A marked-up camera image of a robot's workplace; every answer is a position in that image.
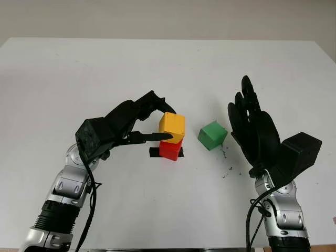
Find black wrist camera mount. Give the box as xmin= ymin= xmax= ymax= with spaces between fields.
xmin=75 ymin=117 xmax=118 ymax=165
xmin=270 ymin=132 xmax=323 ymax=190

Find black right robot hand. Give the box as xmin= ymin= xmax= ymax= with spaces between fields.
xmin=227 ymin=75 xmax=281 ymax=179

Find black tape strip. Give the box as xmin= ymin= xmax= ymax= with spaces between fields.
xmin=149 ymin=147 xmax=184 ymax=159

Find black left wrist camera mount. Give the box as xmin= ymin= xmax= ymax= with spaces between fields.
xmin=75 ymin=117 xmax=118 ymax=165

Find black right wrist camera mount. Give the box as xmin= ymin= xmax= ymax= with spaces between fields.
xmin=270 ymin=132 xmax=323 ymax=190

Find red wooden cube block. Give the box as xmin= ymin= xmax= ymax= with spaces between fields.
xmin=159 ymin=139 xmax=184 ymax=161

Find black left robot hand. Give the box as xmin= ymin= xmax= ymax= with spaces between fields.
xmin=103 ymin=90 xmax=177 ymax=148

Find yellow wooden cube block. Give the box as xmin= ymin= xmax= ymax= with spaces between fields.
xmin=158 ymin=112 xmax=186 ymax=144

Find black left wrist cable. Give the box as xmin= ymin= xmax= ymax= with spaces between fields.
xmin=75 ymin=154 xmax=103 ymax=252

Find green wooden cube block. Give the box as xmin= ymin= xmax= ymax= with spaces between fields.
xmin=197 ymin=121 xmax=228 ymax=151

